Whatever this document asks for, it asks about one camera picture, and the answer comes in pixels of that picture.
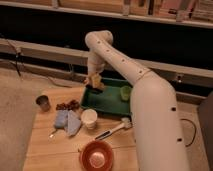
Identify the white dish brush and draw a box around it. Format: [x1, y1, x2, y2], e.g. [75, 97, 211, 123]
[96, 117, 132, 140]

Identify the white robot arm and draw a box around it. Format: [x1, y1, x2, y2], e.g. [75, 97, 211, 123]
[85, 30, 190, 171]

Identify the small green cup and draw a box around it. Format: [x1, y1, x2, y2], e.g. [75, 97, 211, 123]
[120, 86, 132, 101]

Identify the white plastic cup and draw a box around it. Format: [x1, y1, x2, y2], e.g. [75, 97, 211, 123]
[81, 109, 98, 129]

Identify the small metal cup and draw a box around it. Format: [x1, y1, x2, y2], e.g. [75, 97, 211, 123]
[36, 95, 50, 112]

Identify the green plastic tray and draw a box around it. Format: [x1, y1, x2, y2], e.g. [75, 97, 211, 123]
[81, 78, 131, 117]

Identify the blue folded cloth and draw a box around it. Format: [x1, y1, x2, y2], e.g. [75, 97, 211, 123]
[54, 110, 81, 136]

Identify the wooden board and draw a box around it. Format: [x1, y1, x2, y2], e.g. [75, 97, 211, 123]
[23, 87, 139, 171]

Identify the metal spoon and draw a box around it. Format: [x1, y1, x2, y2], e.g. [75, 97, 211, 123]
[49, 129, 58, 138]

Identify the orange bowl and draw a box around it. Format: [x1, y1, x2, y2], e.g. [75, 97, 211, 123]
[79, 140, 114, 171]

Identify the black cable left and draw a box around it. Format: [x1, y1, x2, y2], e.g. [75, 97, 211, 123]
[6, 39, 73, 89]

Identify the black cable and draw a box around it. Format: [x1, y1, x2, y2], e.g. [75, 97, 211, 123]
[6, 39, 73, 89]
[180, 118, 198, 148]

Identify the black cable right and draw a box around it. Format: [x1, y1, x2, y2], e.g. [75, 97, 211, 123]
[180, 118, 198, 148]

